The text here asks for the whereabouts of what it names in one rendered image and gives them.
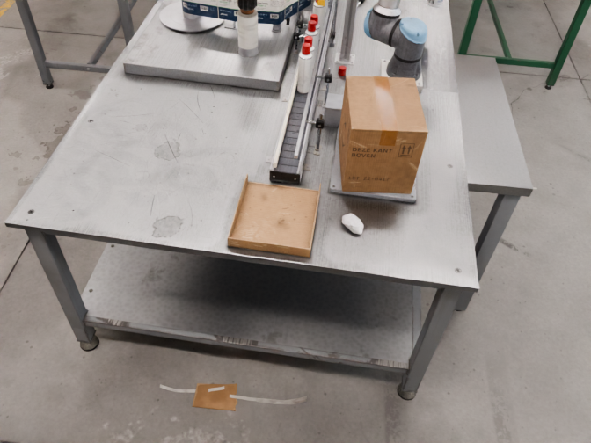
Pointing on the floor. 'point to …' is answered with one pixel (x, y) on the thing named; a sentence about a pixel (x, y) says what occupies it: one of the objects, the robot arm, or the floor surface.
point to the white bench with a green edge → (74, 62)
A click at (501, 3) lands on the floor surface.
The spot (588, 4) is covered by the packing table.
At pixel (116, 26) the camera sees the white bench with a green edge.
